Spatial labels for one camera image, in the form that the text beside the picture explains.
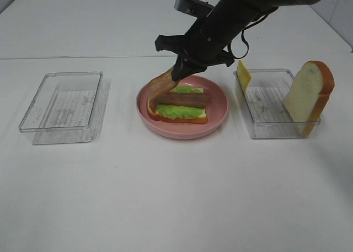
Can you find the clear plastic right container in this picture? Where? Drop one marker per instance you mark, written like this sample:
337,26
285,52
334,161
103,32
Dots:
262,105

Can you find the bread slice in right container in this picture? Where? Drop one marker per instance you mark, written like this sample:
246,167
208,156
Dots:
309,94

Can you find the clear plastic container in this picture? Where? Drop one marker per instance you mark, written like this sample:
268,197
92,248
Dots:
262,105
68,107

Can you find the pink round plate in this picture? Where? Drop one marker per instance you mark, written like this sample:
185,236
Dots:
216,112

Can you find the yellow cheese slice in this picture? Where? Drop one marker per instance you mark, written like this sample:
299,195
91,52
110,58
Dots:
243,75

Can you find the bacon strip from container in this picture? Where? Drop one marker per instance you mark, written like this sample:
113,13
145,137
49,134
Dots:
159,86
197,100

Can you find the bread slice from container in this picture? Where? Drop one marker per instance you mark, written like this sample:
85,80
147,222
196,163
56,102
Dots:
193,121

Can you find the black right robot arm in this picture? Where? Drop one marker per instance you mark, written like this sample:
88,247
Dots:
231,17

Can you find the green lettuce leaf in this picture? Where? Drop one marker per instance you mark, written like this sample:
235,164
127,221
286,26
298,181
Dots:
174,112

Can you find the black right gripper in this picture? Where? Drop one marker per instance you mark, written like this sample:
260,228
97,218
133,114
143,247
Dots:
196,49

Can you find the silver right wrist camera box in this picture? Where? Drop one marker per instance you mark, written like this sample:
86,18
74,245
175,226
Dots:
195,8

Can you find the clear plastic left container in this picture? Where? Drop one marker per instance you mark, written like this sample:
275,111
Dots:
68,107

